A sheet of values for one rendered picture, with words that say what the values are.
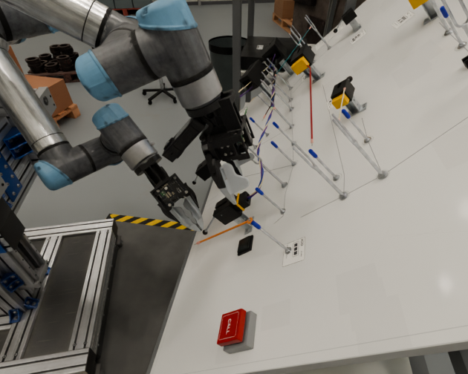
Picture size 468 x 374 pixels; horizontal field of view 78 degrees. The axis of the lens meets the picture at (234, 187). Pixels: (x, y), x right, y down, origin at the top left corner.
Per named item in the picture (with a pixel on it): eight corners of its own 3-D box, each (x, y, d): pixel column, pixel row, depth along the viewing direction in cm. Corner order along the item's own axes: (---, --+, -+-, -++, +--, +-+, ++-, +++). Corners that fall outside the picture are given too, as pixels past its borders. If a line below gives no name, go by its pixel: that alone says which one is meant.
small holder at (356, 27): (339, 40, 101) (329, 25, 99) (361, 21, 97) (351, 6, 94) (341, 44, 98) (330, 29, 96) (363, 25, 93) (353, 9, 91)
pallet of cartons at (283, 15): (333, 33, 574) (339, 5, 542) (290, 35, 563) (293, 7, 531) (310, 18, 672) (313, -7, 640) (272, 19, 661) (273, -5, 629)
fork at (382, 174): (389, 176, 46) (338, 116, 41) (378, 182, 47) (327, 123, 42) (387, 168, 48) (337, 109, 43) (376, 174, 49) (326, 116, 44)
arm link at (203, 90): (165, 92, 46) (180, 73, 52) (178, 117, 48) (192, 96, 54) (207, 78, 43) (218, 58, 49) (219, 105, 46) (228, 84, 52)
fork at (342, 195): (349, 197, 50) (297, 145, 45) (339, 202, 51) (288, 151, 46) (347, 190, 52) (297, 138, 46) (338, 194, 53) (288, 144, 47)
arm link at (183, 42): (134, 11, 45) (184, -13, 43) (169, 79, 51) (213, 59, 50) (122, 18, 38) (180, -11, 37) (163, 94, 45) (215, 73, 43)
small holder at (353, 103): (371, 87, 67) (353, 64, 65) (365, 113, 63) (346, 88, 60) (352, 96, 71) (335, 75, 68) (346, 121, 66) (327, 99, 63)
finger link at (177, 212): (193, 241, 68) (168, 211, 67) (192, 237, 73) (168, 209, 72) (203, 232, 68) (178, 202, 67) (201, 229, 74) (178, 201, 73)
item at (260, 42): (238, 70, 142) (238, 56, 137) (247, 47, 168) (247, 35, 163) (306, 74, 138) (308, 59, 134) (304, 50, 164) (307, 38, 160)
